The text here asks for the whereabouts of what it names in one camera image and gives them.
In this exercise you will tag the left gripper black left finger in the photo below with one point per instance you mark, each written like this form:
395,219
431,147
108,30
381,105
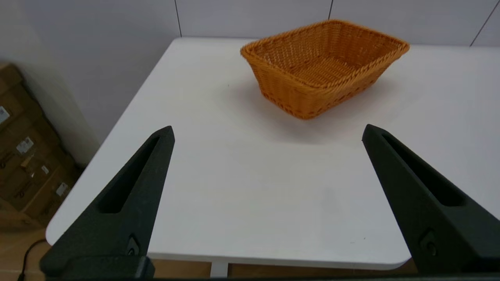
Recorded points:
129,226

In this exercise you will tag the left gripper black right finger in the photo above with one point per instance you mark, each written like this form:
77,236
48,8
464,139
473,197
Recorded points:
422,218

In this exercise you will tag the orange woven wicker basket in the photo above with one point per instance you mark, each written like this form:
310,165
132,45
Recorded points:
312,97

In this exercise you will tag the white table leg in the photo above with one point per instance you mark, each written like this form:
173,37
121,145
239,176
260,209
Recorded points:
218,269

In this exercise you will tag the crumpled brown cardboard box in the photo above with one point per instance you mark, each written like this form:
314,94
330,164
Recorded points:
15,218

